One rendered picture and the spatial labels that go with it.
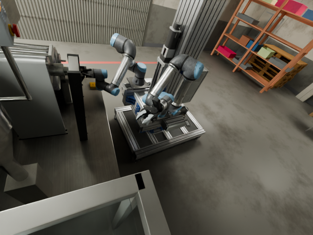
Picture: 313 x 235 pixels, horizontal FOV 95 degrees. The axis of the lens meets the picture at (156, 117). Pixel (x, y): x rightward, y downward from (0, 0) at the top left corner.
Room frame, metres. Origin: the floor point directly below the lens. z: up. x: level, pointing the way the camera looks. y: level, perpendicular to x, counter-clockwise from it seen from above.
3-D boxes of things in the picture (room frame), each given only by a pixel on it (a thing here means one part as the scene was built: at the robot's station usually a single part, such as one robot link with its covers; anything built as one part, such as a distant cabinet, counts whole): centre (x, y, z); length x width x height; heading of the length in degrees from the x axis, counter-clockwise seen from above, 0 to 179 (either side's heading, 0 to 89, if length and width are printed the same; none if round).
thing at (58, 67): (0.55, 0.58, 1.33); 0.06 x 0.06 x 0.06; 39
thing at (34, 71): (0.37, 0.67, 1.17); 0.34 x 0.05 x 0.54; 129
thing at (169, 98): (0.83, -0.02, 1.21); 0.11 x 0.08 x 0.09; 161
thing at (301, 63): (6.22, -3.24, 0.50); 1.41 x 0.97 x 1.00; 46
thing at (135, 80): (1.47, 0.38, 0.87); 0.15 x 0.15 x 0.10
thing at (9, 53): (0.27, 0.44, 1.51); 0.02 x 0.02 x 0.20
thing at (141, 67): (1.47, 0.38, 0.98); 0.13 x 0.12 x 0.14; 83
